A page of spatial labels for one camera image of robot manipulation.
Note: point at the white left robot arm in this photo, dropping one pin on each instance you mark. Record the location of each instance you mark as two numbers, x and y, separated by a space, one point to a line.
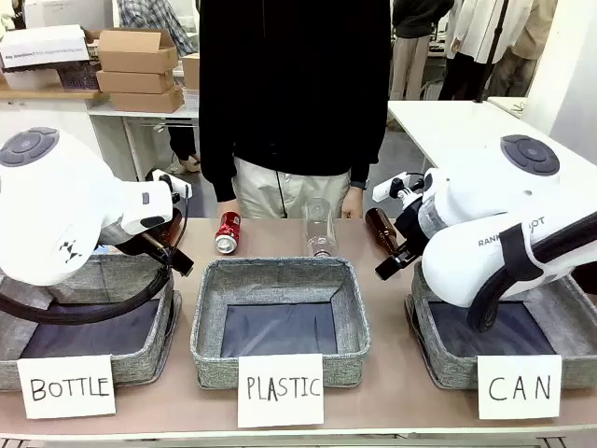
51 210

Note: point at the white CAN paper label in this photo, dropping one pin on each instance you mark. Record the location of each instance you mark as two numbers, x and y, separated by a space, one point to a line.
518 387

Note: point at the grey fabric basket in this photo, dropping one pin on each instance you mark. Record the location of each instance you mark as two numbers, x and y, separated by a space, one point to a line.
280 289
448 354
140 317

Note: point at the brown glass bottle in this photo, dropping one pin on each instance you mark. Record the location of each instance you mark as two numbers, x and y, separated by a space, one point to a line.
380 228
172 228

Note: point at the dark wrist watch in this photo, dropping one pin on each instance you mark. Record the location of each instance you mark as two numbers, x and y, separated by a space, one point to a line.
359 184

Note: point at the person in beige trousers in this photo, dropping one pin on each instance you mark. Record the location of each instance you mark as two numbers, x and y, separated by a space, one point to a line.
412 42

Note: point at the person's right hand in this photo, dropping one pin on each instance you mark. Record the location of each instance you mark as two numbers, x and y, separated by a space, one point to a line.
227 208

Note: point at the small brown cardboard box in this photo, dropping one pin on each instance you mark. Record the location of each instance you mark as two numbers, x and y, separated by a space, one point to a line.
191 70

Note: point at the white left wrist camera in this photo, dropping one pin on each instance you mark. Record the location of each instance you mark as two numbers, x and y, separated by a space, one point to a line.
168 179

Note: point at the wooden shelf board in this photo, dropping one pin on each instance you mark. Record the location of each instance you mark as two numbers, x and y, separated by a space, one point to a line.
46 94

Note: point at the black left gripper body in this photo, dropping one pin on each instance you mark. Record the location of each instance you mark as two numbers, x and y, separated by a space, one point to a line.
142 245

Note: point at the white desk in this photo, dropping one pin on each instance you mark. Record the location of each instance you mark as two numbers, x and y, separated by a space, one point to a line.
140 116

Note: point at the white BOTTLE paper label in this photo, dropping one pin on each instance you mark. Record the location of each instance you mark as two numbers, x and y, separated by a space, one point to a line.
67 386

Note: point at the white PLASTIC paper label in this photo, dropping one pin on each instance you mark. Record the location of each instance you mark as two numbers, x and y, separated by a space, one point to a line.
281 389

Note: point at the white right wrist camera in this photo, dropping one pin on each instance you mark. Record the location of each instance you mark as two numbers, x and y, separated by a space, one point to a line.
389 189

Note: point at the person in tan clothes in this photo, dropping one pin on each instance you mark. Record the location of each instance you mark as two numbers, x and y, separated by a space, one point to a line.
522 51

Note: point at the person in black sweater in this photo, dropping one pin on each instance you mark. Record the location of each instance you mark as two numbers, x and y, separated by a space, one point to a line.
294 84

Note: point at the person's left hand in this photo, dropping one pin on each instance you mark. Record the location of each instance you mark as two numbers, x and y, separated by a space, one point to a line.
353 204

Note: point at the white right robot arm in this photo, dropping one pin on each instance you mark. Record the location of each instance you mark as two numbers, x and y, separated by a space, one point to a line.
494 205

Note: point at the white table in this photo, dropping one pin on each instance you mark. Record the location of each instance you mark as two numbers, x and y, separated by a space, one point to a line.
457 130

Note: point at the red soda can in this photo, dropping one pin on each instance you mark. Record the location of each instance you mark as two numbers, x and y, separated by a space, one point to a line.
228 233

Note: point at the person in plaid shirt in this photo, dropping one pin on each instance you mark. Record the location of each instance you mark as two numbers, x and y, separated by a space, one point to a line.
156 23

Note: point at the open brown cardboard box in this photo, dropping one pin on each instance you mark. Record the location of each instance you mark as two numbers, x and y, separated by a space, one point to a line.
137 51

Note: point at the purple plastic crate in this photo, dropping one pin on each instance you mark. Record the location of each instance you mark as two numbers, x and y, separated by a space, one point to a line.
81 77

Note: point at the flat brown cardboard box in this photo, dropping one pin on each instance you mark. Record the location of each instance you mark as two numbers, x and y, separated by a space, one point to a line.
135 81
147 100

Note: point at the person in white shirt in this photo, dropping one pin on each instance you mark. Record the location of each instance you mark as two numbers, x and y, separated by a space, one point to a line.
466 46

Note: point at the white cardboard box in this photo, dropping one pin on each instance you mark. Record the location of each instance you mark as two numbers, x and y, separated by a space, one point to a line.
44 46

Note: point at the clear plastic bottle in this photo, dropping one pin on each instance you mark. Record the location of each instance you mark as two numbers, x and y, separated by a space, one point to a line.
319 228

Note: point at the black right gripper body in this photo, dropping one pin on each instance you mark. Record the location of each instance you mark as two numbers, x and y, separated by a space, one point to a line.
408 228

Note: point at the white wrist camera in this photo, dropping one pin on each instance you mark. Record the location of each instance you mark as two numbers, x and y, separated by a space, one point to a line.
168 179
389 189

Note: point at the black tripod pole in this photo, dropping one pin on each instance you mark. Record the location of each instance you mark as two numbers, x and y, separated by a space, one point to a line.
492 46

